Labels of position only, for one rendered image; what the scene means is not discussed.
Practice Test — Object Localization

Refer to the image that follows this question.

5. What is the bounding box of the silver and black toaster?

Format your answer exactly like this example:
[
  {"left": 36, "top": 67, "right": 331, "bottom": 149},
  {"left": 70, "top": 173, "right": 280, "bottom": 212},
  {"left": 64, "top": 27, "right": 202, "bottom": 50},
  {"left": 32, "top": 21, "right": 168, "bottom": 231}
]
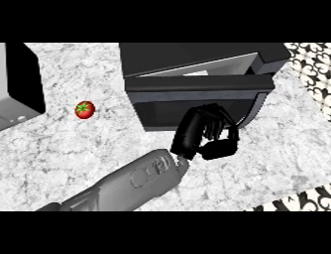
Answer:
[{"left": 0, "top": 43, "right": 48, "bottom": 135}]

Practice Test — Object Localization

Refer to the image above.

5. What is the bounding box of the black microwave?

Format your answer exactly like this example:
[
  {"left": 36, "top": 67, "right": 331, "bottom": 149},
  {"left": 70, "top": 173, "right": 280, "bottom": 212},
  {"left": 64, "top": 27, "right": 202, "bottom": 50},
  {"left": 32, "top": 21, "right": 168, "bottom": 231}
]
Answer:
[{"left": 119, "top": 43, "right": 293, "bottom": 79}]

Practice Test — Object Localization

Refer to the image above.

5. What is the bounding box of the dark grey microwave door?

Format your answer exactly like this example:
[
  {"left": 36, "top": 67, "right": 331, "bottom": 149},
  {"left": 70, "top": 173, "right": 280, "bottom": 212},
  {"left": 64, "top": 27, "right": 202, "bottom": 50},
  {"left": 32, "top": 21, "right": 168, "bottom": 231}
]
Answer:
[{"left": 125, "top": 73, "right": 277, "bottom": 133}]

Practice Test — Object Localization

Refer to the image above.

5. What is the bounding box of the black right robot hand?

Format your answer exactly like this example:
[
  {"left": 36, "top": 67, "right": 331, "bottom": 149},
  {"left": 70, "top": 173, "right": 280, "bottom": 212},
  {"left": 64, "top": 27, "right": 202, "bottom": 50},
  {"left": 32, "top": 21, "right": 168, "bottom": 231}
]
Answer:
[{"left": 171, "top": 102, "right": 243, "bottom": 162}]

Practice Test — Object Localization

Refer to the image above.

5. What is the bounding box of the red tomato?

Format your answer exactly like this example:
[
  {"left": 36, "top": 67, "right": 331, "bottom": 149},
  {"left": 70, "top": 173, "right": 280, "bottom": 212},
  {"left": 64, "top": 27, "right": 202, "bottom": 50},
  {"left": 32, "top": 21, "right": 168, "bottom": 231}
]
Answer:
[{"left": 75, "top": 100, "right": 97, "bottom": 121}]

